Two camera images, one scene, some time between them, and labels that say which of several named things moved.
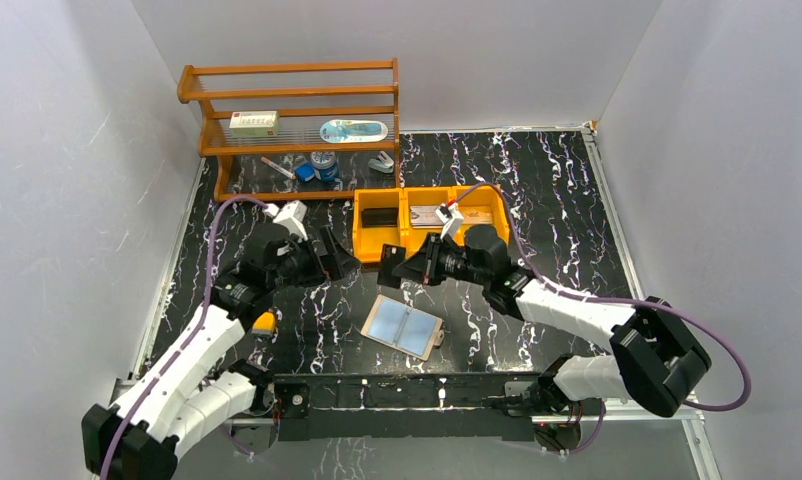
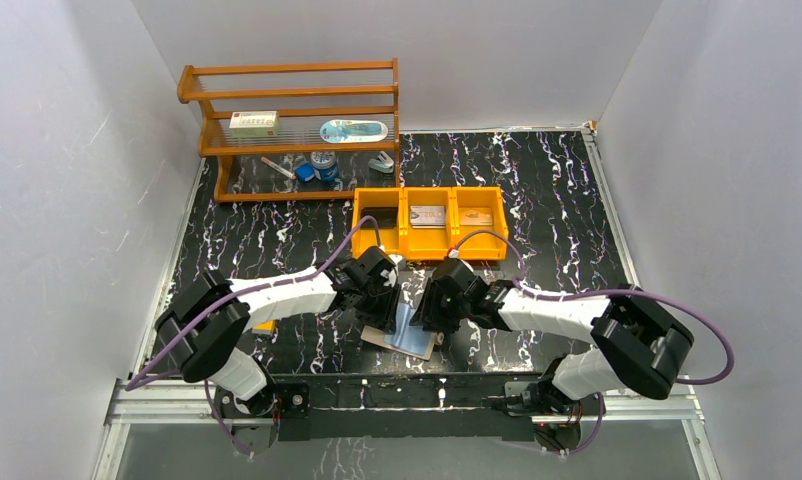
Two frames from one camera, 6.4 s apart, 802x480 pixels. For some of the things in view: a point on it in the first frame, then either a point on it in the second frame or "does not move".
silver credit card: [425, 217] does not move
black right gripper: [424, 265] -> [428, 310]
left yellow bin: [378, 220] does not move
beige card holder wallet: [404, 328] does not move
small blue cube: [305, 171] does not move
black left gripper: [319, 253] -> [384, 307]
